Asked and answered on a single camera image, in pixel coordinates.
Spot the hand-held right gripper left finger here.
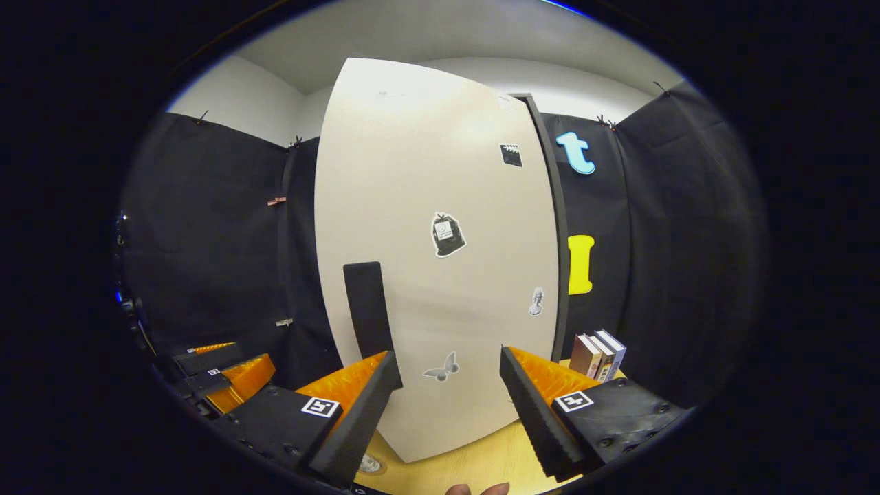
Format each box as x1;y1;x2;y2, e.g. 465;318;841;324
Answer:
213;351;403;487

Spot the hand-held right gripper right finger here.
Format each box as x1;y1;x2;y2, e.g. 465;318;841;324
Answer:
500;346;688;482

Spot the beige cabinet door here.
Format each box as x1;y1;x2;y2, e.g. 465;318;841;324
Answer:
314;57;561;463

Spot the brown cover book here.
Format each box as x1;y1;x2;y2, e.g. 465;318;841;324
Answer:
569;333;603;379

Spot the black backdrop cloth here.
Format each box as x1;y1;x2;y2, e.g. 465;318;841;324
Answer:
120;81;767;413

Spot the white spine book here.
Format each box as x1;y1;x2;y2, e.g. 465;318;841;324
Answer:
590;335;617;383

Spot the black door handle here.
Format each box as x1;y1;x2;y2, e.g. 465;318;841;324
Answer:
343;261;396;369

